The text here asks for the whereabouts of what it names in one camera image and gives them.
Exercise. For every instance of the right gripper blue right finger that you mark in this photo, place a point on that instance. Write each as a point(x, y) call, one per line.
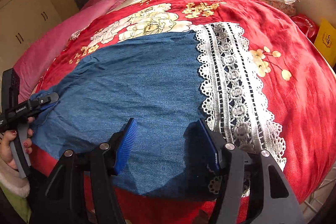
point(213, 144)

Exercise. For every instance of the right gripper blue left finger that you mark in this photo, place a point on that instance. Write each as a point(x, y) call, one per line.
point(124, 145)

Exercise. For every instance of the blue denim pants lace hem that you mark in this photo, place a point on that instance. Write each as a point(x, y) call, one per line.
point(166, 82)

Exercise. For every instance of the left forearm green sleeve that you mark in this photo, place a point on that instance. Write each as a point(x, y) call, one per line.
point(16, 190)

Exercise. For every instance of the left hand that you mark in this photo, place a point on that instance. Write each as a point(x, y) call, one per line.
point(6, 154)

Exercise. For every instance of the pink rolled quilt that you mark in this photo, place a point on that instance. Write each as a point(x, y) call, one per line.
point(36, 60)

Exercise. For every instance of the cream wardrobe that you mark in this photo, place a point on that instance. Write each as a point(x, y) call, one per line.
point(22, 23)

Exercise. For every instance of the red floral blanket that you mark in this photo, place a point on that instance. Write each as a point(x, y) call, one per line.
point(298, 82)

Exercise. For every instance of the red plastic bag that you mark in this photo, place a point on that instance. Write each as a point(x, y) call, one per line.
point(307, 26)

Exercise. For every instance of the yellow box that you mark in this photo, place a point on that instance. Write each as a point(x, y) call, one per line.
point(325, 41)

